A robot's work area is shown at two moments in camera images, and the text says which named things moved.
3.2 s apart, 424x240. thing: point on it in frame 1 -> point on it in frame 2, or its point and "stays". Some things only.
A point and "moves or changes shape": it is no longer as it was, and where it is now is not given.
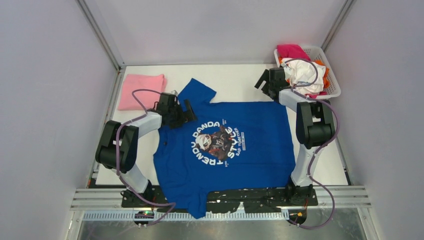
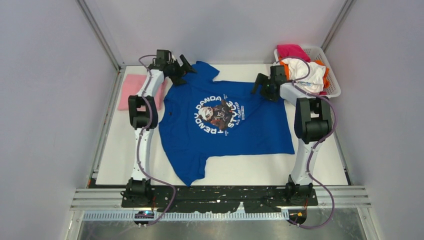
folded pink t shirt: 132,82 stays
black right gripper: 265,77 stays
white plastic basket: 316,53 stays
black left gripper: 185,117 -> 186,68
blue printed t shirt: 231,145 moves or changes shape
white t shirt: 306,77 stays
